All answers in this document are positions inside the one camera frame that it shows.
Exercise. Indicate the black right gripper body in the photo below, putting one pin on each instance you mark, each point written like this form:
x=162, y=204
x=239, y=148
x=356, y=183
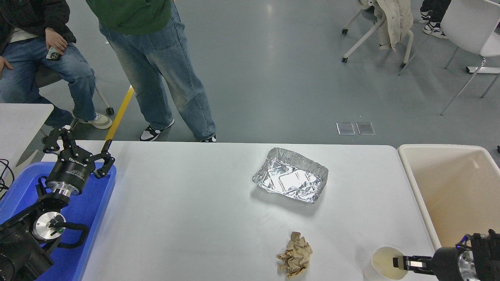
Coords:
x=447, y=265

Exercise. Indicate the white smartphone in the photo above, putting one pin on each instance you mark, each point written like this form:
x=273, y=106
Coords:
x=53, y=54

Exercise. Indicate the clear floor plate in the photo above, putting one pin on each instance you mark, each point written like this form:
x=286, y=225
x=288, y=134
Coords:
x=365, y=128
x=345, y=128

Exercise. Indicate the beige jacket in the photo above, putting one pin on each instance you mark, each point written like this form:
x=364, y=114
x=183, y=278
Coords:
x=394, y=19

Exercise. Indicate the person's right hand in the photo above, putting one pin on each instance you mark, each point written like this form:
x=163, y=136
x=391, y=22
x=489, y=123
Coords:
x=4, y=62

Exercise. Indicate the tan paper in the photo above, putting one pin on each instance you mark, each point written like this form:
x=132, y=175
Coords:
x=297, y=253

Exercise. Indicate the small white table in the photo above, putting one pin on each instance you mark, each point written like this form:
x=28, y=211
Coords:
x=19, y=125

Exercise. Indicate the silver foil tray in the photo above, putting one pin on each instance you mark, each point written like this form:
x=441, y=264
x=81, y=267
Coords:
x=291, y=177

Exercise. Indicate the blue plastic tray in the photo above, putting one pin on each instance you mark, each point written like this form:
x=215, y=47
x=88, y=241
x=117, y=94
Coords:
x=90, y=203

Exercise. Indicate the person's left hand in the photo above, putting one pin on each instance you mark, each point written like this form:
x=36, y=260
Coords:
x=56, y=39

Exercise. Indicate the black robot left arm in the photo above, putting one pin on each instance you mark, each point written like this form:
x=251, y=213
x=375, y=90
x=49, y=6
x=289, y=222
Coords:
x=19, y=253

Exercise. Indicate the white paper cup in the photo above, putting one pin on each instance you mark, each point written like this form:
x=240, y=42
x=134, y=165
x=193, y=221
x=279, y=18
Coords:
x=383, y=261

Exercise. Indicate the large pale plastic bin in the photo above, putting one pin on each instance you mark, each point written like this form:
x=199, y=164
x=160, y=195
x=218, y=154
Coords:
x=449, y=187

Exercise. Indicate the white table foot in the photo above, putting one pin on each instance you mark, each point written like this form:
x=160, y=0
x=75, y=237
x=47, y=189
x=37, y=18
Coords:
x=484, y=70

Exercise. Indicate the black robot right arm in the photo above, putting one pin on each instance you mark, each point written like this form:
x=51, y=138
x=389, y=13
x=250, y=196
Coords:
x=486, y=253

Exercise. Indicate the white frame chair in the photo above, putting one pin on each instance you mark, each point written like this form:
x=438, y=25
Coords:
x=363, y=38

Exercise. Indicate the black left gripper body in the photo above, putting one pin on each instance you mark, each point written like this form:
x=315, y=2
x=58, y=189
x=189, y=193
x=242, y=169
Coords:
x=72, y=171

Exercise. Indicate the white shell chair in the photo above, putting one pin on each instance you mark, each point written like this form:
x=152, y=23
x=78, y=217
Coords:
x=468, y=23

